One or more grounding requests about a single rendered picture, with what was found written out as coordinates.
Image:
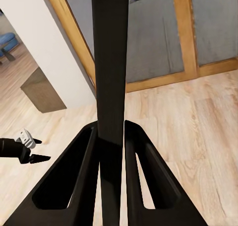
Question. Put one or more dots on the poster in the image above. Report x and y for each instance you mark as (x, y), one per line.
(110, 25)

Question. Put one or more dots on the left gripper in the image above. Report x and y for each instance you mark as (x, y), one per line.
(12, 149)

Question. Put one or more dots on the cabinet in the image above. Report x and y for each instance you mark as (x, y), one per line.
(41, 92)

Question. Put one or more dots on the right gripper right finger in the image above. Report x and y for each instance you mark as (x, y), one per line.
(173, 207)

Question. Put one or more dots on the door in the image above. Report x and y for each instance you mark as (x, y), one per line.
(168, 41)

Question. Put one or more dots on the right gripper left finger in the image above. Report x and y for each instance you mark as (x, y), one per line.
(65, 195)

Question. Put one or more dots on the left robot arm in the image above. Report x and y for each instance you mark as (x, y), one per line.
(20, 147)

